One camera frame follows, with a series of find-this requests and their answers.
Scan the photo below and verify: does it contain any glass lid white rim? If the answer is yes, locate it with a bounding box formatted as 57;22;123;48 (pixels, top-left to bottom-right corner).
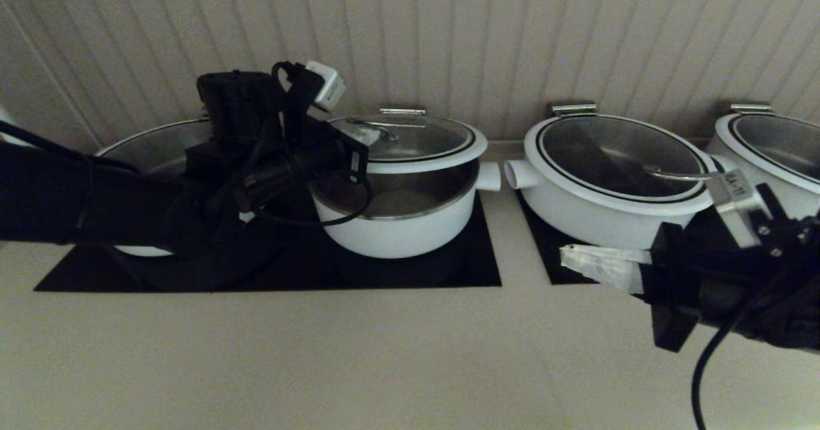
324;113;489;175

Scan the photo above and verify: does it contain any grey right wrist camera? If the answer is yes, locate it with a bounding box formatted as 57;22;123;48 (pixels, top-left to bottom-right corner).
705;169;780;249

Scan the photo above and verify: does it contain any far left white pot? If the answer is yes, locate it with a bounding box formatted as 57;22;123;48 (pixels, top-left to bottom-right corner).
95;118;213;176

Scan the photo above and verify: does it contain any far right white pot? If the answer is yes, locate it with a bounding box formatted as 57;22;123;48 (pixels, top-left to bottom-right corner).
712;115;820;197

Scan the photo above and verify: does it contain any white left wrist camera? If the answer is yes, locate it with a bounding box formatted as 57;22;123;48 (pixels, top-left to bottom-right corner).
306;60;347;113

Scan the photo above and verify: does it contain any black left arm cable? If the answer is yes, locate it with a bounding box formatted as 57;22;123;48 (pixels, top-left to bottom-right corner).
253;62;374;227

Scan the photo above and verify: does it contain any black glass cooktop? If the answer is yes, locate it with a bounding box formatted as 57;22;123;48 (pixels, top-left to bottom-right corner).
33;193;502;292
516;194;655;285

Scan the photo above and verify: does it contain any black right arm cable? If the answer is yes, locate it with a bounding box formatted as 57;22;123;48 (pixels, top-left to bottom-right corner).
691;251;820;430

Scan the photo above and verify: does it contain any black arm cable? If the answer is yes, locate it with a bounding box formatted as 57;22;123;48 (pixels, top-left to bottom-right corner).
253;62;374;227
691;251;820;430

